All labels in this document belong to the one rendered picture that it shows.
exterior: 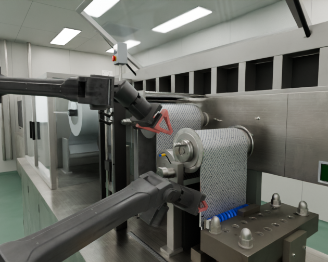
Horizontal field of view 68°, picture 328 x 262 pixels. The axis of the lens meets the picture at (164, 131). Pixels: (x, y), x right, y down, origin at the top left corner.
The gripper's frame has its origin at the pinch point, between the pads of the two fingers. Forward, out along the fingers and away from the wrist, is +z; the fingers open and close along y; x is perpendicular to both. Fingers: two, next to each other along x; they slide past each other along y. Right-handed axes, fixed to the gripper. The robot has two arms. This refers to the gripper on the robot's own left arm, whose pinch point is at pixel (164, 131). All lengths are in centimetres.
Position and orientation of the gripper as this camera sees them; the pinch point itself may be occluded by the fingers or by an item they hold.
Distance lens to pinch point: 73.9
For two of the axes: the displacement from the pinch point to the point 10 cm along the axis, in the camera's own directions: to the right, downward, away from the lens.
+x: 5.1, -8.0, 3.1
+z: 6.2, 5.9, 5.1
